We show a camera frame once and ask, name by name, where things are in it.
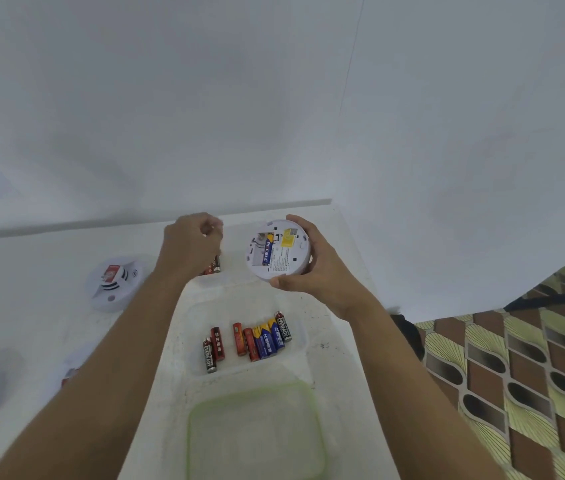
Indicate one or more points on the large clear plastic container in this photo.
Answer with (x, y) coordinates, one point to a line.
(252, 367)

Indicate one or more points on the black partition base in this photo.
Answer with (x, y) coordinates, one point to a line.
(552, 299)

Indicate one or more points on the person's right hand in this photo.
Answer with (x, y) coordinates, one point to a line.
(337, 284)

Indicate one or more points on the small clear plastic container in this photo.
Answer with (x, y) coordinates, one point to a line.
(230, 270)

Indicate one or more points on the black rounded object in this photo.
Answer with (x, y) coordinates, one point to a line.
(407, 334)

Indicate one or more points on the person's left forearm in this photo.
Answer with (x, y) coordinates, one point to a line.
(102, 384)

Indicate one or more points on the person's right forearm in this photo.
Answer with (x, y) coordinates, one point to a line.
(422, 404)

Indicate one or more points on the person's left hand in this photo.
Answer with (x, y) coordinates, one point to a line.
(190, 244)

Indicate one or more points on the blue yellow battery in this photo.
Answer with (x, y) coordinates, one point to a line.
(266, 250)

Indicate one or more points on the large green-rimmed clear lid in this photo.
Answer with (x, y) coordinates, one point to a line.
(255, 434)

